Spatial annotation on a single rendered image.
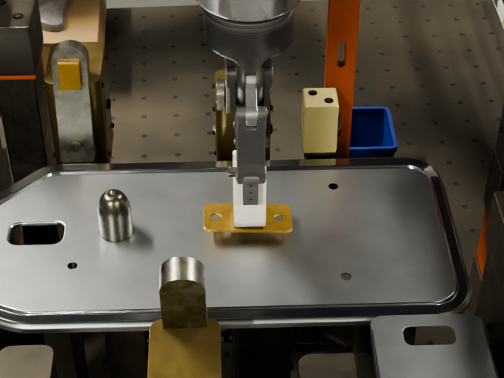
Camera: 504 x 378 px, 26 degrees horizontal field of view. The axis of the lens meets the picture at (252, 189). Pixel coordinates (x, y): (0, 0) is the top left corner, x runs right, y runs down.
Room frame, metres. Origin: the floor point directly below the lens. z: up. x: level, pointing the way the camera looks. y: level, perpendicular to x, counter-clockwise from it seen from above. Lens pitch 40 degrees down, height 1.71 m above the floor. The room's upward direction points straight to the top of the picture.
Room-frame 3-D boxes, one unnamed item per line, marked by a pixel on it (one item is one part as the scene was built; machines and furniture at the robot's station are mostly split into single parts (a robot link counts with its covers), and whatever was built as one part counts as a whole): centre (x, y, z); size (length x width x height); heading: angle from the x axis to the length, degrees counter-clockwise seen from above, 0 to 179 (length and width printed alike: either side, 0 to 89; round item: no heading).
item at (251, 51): (0.78, 0.00, 1.21); 0.08 x 0.07 x 0.09; 2
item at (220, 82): (0.93, 0.03, 1.06); 0.03 x 0.01 x 0.03; 2
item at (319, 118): (0.91, -0.07, 0.88); 0.04 x 0.04 x 0.37; 2
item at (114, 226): (0.78, 0.13, 1.02); 0.03 x 0.03 x 0.07
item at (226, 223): (0.79, 0.00, 1.02); 0.08 x 0.04 x 0.01; 92
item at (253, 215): (0.77, 0.00, 1.05); 0.03 x 0.01 x 0.07; 92
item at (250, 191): (0.75, 0.00, 1.08); 0.03 x 0.01 x 0.05; 2
